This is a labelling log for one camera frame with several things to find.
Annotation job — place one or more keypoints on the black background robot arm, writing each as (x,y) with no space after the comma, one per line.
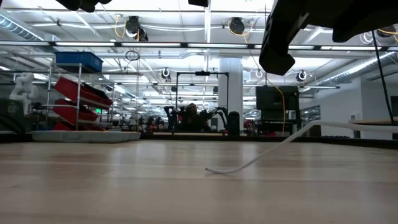
(221,112)
(171,116)

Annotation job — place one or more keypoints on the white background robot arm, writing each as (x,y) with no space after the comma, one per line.
(25,87)

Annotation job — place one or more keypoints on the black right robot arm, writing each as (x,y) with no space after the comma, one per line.
(357,15)

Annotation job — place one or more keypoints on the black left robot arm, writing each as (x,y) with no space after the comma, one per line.
(81,4)

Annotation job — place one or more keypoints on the thin vertical pole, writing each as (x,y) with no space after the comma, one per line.
(265,81)

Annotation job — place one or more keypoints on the black equipment cabinet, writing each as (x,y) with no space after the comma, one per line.
(273,98)

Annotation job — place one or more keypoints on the white building pillar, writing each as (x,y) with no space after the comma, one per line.
(230,87)

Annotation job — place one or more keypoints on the dark glass door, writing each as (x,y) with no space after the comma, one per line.
(311,113)

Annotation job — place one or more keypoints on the black cylindrical bin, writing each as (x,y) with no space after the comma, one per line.
(234,123)

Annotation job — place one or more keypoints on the person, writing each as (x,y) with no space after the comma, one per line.
(194,119)

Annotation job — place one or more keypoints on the black rig strut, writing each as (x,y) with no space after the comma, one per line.
(384,87)

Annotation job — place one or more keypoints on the wooden desk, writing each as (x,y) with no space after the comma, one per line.
(357,135)

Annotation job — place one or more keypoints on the blue plastic bin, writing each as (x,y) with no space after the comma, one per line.
(77,60)

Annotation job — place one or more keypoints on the metal shelf rack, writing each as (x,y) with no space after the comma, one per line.
(78,93)

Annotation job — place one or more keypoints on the red shelf bin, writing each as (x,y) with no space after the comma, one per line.
(70,88)
(62,126)
(71,112)

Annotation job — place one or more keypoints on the grey open tool case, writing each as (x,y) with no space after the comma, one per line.
(84,137)

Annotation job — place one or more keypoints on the black gantry frame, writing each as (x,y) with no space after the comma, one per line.
(202,73)

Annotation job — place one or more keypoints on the silver air duct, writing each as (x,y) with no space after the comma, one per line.
(18,29)
(357,67)

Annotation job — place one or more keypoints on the long ceiling light rail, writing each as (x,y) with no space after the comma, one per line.
(87,43)

